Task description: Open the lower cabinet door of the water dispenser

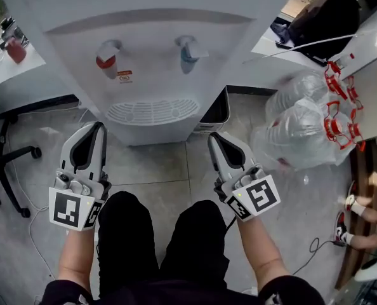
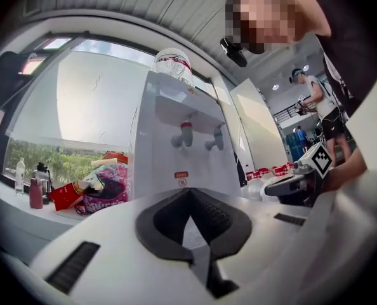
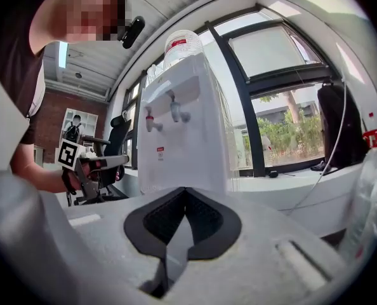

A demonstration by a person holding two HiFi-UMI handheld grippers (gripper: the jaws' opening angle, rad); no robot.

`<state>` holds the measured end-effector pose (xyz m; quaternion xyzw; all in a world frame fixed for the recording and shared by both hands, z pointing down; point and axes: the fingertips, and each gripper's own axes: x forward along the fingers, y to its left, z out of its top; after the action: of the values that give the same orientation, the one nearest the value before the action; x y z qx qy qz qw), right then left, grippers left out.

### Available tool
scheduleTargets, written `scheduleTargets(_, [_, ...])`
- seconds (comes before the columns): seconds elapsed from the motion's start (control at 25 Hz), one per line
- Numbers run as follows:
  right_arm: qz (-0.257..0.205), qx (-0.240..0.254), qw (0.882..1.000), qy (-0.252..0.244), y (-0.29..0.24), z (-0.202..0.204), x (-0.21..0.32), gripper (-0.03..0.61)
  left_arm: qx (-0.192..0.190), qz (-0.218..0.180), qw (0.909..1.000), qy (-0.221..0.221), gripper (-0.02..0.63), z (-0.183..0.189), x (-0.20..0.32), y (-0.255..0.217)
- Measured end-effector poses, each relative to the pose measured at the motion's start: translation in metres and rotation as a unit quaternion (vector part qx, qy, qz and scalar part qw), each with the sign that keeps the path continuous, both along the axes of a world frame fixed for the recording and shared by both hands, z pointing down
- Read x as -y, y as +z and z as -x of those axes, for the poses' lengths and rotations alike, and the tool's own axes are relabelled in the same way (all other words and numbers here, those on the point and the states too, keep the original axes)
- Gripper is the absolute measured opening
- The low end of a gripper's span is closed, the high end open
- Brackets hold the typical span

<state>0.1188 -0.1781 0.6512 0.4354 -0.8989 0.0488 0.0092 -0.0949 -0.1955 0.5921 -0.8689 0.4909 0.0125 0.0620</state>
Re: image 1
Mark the brown wooden board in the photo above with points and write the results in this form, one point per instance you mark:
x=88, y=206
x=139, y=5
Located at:
x=363, y=170

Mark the pink drink bottle black lid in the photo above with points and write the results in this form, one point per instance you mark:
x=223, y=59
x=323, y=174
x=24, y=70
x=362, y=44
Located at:
x=16, y=51

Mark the white water dispenser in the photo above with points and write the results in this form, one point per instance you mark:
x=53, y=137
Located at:
x=150, y=75

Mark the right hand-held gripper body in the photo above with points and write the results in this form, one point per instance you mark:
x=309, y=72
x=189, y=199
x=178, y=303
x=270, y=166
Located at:
x=258, y=199

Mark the white side counter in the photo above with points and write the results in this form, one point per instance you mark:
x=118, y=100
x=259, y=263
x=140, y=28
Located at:
x=375, y=91

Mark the white window ledge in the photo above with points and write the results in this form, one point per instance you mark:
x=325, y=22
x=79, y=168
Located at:
x=17, y=84

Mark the person's black trousers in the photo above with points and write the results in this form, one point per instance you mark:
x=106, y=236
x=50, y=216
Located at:
x=125, y=240

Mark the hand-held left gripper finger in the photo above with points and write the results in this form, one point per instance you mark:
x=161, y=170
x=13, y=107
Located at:
x=87, y=172
x=105, y=151

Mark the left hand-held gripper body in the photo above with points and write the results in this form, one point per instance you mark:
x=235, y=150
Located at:
x=66, y=208

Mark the clear plastic bag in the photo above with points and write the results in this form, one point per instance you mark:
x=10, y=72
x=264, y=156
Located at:
x=290, y=132

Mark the small bottle with red cap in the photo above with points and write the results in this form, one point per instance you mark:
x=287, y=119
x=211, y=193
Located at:
x=344, y=61

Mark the blue dispenser tap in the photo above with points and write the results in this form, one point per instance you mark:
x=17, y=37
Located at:
x=187, y=62

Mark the person's right forearm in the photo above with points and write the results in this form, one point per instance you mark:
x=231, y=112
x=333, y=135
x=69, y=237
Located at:
x=258, y=253

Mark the person's left forearm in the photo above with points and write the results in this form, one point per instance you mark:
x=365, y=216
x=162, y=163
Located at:
x=75, y=259

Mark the red dispenser tap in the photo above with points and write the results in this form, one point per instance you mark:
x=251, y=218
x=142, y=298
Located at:
x=107, y=65

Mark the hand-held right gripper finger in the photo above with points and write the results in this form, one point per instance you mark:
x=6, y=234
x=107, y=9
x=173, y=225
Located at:
x=214, y=157
x=236, y=172

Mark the black waste bin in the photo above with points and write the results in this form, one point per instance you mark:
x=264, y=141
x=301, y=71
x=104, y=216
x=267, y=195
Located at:
x=217, y=110

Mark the person's black shirt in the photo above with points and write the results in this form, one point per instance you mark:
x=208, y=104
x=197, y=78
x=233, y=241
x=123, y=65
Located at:
x=175, y=295

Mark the black backpack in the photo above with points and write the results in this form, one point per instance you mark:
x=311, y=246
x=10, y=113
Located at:
x=328, y=21

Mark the dark grey cloth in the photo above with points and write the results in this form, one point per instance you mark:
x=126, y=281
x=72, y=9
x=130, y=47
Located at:
x=282, y=32

